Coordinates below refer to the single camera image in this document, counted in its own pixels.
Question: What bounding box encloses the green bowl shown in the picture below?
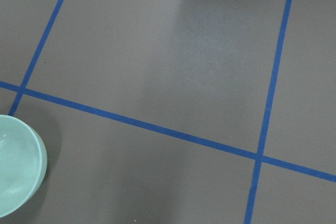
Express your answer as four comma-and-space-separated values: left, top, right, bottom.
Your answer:
1, 115, 48, 218

